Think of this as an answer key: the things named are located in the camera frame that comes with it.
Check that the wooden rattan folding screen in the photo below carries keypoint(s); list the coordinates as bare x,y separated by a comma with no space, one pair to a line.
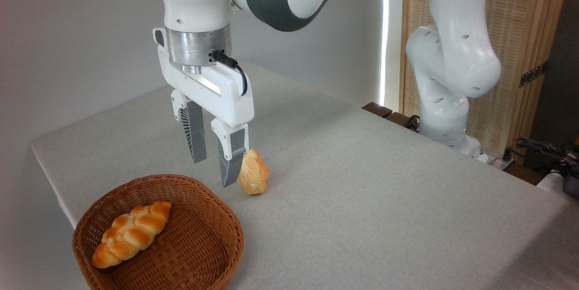
520,18

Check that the short braided bread loaf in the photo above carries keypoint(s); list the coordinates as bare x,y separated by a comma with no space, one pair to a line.
254,174

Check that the light grey tablecloth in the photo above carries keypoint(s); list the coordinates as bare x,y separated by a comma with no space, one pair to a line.
362,199

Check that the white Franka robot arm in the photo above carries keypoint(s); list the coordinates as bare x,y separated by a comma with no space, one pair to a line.
452,54

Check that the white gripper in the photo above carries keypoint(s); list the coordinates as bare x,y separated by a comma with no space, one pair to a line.
226,93

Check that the long braided bread loaf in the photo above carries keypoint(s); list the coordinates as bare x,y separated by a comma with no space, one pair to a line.
131,233

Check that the white power strip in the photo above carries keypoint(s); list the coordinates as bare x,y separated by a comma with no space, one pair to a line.
497,162

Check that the brown woven wicker basket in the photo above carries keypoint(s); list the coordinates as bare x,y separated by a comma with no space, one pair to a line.
199,244

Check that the dark brown wooden block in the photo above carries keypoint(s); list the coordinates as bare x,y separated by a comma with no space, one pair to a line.
377,109
399,119

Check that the dark metal screen hinge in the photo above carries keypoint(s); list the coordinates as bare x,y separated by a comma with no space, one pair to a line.
533,74

